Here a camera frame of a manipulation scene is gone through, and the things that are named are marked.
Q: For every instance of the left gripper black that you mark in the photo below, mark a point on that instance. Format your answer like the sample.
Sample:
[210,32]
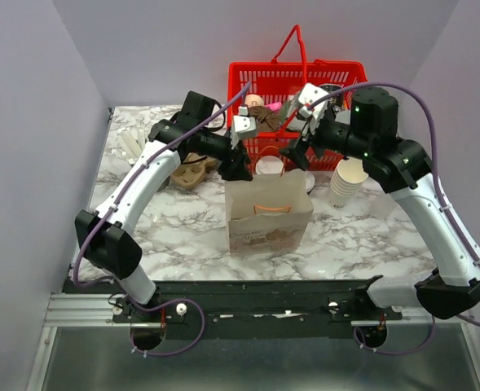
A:
[237,169]

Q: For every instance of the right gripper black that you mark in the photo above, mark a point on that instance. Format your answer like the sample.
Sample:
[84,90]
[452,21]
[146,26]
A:
[297,150]

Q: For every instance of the stack of white lids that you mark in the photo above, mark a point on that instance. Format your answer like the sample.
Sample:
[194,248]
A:
[310,182]

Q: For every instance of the single white paper cup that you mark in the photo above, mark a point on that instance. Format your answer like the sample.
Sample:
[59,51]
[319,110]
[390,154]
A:
[269,165]

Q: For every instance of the brown cardboard cup carrier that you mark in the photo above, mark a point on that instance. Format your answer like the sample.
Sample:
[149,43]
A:
[193,171]

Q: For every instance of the stack of white paper cups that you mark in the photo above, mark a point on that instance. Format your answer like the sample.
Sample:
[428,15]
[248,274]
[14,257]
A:
[347,179]

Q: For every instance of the white paper takeout bag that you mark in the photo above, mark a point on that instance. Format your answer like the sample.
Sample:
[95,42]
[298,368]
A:
[268,214]

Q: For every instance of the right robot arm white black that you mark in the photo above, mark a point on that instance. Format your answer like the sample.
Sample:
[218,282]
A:
[361,121]

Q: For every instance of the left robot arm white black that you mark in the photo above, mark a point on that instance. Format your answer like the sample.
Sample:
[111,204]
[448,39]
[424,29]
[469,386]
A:
[105,235]

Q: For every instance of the brown fabric scrunchie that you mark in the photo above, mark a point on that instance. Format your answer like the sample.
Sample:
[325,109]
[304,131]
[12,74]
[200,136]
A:
[267,121]

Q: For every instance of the pink item in basket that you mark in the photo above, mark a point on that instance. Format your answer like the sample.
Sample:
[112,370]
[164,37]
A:
[275,107]

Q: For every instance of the black printed cup in basket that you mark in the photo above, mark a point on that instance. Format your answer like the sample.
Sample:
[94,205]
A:
[338,103]

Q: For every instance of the beige cup in basket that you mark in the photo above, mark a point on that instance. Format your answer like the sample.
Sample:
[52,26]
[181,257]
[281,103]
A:
[254,100]

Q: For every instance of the grey felt straw holder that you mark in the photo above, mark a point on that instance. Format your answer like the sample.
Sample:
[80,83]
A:
[164,185]

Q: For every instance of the clear plastic water bottle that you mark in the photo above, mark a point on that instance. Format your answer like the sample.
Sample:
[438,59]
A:
[383,206]

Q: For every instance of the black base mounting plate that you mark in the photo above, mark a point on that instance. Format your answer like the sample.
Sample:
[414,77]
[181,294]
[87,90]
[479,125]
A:
[253,310]

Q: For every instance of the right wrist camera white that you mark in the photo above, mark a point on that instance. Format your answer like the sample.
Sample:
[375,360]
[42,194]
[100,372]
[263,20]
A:
[308,108]

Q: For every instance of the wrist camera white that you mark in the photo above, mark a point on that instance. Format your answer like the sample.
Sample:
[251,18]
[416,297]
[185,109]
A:
[243,126]
[308,108]

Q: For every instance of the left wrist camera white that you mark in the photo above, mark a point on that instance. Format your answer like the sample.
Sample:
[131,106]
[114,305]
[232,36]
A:
[243,126]

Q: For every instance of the aluminium rail frame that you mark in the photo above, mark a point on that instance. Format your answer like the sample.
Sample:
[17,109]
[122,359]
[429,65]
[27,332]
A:
[81,348]

